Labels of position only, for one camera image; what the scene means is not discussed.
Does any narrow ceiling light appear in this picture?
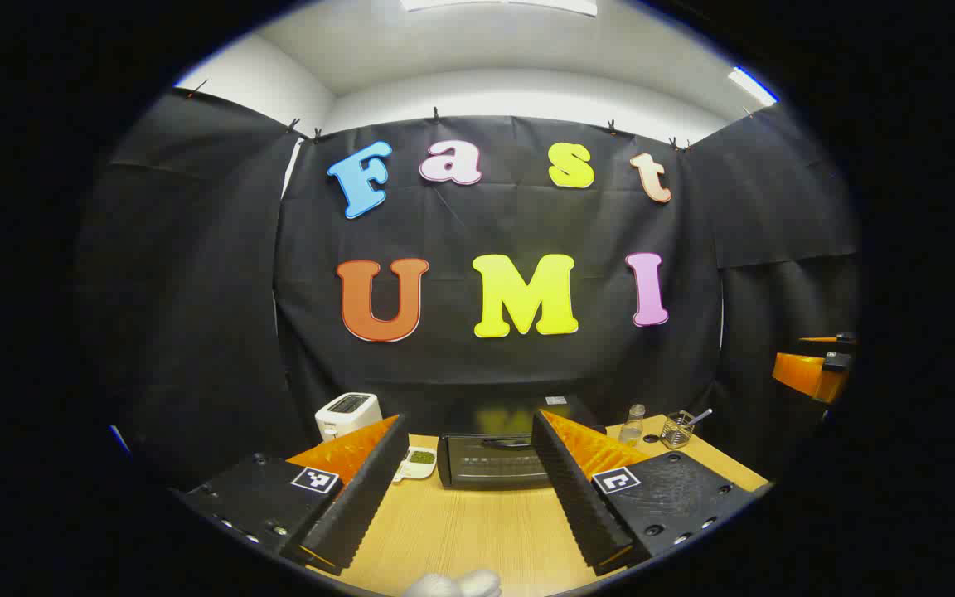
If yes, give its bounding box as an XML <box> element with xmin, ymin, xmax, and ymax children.
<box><xmin>728</xmin><ymin>66</ymin><xmax>779</xmax><ymax>107</ymax></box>

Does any black electric oven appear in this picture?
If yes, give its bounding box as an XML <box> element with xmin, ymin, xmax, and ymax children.
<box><xmin>436</xmin><ymin>396</ymin><xmax>607</xmax><ymax>490</ymax></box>

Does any white toaster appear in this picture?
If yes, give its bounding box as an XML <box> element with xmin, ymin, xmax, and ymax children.
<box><xmin>314</xmin><ymin>392</ymin><xmax>383</xmax><ymax>443</ymax></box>

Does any black backdrop cloth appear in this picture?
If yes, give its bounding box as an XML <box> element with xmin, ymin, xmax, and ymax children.
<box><xmin>75</xmin><ymin>87</ymin><xmax>860</xmax><ymax>498</ymax></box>

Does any clear cup holder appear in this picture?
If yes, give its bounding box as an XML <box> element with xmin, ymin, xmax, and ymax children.
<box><xmin>660</xmin><ymin>410</ymin><xmax>696</xmax><ymax>449</ymax></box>

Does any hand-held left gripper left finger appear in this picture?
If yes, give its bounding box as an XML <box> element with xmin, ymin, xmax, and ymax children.
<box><xmin>182</xmin><ymin>413</ymin><xmax>410</xmax><ymax>576</ymax></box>

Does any large ceiling light panel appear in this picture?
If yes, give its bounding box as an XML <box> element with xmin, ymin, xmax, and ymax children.
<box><xmin>401</xmin><ymin>0</ymin><xmax>599</xmax><ymax>17</ymax></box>

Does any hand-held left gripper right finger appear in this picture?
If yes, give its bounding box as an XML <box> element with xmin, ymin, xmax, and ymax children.
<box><xmin>531</xmin><ymin>409</ymin><xmax>756</xmax><ymax>576</ymax></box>

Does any white divided snack plate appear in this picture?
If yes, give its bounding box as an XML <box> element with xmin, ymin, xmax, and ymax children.
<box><xmin>393</xmin><ymin>446</ymin><xmax>439</xmax><ymax>483</ymax></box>

